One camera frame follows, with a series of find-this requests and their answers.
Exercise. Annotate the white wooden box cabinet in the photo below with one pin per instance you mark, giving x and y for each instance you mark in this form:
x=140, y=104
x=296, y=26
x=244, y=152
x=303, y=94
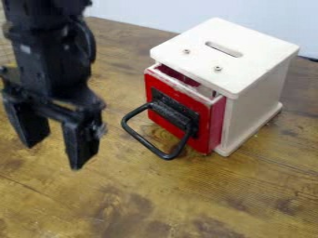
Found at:
x=255, y=61

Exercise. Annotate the black metal drawer handle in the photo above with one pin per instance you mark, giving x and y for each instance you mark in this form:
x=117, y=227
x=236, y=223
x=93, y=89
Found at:
x=176, y=118

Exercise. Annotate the right screw on box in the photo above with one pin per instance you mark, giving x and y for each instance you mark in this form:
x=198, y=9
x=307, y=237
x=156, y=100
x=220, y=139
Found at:
x=219, y=68

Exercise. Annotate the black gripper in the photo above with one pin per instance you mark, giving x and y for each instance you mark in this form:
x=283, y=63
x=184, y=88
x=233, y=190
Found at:
x=53, y=70

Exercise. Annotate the screw on box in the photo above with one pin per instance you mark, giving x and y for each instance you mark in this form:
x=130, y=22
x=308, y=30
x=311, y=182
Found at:
x=186, y=51
x=219, y=68

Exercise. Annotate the red drawer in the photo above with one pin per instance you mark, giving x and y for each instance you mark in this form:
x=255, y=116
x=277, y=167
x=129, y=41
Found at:
x=202, y=101

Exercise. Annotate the left screw on box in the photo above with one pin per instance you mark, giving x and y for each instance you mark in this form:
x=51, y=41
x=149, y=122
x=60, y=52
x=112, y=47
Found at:
x=186, y=51

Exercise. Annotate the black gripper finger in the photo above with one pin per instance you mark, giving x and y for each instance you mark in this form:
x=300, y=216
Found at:
x=81, y=142

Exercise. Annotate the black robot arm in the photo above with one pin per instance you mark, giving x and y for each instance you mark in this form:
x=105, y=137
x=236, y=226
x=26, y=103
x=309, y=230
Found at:
x=49, y=17

